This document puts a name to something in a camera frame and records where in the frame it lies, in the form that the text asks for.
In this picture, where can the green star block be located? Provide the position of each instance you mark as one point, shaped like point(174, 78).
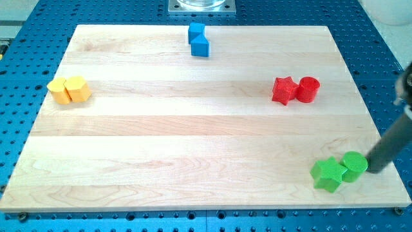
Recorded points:
point(327, 174)

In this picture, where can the yellow hexagon block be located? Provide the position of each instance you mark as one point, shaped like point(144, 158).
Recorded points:
point(78, 89)

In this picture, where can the red cylinder block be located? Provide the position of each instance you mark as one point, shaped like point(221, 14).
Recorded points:
point(308, 89)

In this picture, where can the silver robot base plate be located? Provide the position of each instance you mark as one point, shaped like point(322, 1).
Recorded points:
point(201, 7)

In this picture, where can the yellow half-round block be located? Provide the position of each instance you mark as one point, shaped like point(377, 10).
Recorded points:
point(58, 90)

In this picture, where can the green cylinder block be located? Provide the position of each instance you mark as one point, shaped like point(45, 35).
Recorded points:
point(356, 165)

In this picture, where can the blue triangular prism block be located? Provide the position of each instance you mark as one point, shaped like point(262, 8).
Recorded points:
point(200, 46)

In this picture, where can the blue perforated metal table plate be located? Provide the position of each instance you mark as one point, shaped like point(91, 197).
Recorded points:
point(34, 55)

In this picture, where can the blue cube block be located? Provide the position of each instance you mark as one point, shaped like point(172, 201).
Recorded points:
point(195, 29)

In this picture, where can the light wooden board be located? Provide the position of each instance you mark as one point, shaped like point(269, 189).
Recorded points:
point(164, 130)

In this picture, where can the red star block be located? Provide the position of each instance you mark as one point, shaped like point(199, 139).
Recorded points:
point(284, 90)

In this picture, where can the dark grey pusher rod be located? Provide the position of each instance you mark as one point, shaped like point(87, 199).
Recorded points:
point(391, 143)

